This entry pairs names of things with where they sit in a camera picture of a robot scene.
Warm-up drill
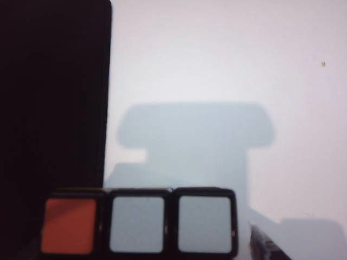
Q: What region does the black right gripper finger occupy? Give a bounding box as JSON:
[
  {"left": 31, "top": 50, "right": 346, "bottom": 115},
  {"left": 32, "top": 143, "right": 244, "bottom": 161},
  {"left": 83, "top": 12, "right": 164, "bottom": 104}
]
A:
[{"left": 248, "top": 222, "right": 292, "bottom": 260}]

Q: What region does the multicoloured puzzle cube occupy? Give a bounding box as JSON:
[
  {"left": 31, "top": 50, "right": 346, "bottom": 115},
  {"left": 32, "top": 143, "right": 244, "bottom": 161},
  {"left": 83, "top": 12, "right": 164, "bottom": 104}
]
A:
[{"left": 39, "top": 186, "right": 239, "bottom": 258}]

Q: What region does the black mouse pad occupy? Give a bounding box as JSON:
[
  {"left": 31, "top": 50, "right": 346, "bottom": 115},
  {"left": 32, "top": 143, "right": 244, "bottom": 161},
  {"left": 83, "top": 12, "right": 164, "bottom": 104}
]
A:
[{"left": 0, "top": 0, "right": 113, "bottom": 260}]

